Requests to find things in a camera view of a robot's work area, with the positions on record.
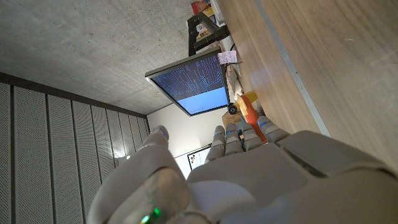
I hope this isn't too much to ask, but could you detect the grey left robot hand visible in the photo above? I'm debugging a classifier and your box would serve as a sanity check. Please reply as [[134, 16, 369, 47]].
[[86, 115, 398, 224]]

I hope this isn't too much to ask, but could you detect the teal orange toy airplane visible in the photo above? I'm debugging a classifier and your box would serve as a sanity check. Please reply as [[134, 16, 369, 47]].
[[226, 90, 268, 144]]

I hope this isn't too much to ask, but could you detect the white crumpled figure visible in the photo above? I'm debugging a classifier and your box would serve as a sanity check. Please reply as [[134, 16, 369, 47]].
[[225, 63, 245, 100]]

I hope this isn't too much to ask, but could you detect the black computer monitor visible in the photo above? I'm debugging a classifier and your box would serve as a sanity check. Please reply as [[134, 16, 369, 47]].
[[144, 46, 231, 117]]

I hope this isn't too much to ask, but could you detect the pink sticky note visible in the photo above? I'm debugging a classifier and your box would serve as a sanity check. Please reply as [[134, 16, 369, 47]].
[[217, 50, 238, 65]]

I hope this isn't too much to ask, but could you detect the small white box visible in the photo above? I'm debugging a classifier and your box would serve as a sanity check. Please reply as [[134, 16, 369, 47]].
[[211, 0, 226, 27]]

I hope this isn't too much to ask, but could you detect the orange printed cardboard box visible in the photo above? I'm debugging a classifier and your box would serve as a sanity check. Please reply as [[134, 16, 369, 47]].
[[190, 0, 216, 17]]

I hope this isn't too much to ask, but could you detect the black framed wall whiteboard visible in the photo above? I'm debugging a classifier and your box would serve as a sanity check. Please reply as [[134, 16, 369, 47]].
[[186, 144, 212, 171]]

